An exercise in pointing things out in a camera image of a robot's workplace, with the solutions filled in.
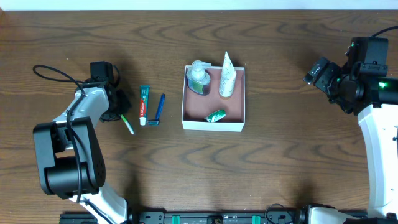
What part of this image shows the green white toothbrush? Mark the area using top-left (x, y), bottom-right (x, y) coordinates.
top-left (120, 114), bottom-right (134, 135)

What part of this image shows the Colgate toothpaste tube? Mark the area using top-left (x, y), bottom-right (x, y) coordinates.
top-left (139, 85), bottom-right (150, 126)

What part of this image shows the blue disposable razor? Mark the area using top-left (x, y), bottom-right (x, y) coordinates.
top-left (147, 93), bottom-right (165, 126)

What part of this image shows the clear pump sanitizer bottle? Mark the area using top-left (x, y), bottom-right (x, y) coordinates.
top-left (186, 60), bottom-right (211, 96)

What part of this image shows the white lotion tube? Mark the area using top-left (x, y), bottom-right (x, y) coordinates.
top-left (219, 52), bottom-right (237, 98)

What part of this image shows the green soap bar pack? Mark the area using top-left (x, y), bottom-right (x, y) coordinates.
top-left (205, 109), bottom-right (226, 123)

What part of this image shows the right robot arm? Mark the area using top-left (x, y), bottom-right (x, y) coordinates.
top-left (304, 57), bottom-right (397, 223)

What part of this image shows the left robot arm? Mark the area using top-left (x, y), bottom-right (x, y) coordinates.
top-left (33, 82), bottom-right (132, 223)

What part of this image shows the white square cardboard box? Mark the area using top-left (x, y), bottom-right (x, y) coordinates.
top-left (181, 66), bottom-right (246, 132)

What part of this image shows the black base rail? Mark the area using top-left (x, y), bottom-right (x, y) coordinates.
top-left (58, 208), bottom-right (367, 224)

